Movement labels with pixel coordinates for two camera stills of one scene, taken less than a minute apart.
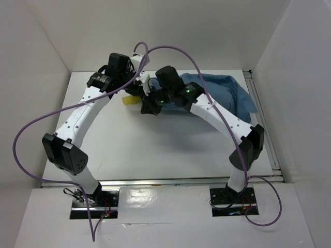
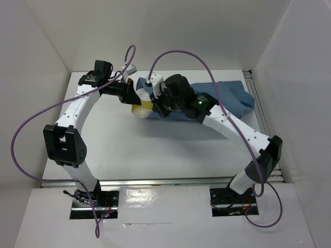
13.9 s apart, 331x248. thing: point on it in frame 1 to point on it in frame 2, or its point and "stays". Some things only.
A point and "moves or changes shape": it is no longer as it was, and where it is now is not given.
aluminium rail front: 65,184 stays
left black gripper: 135,91 to 132,98
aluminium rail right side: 276,170 stays
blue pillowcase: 226,91 moves or changes shape
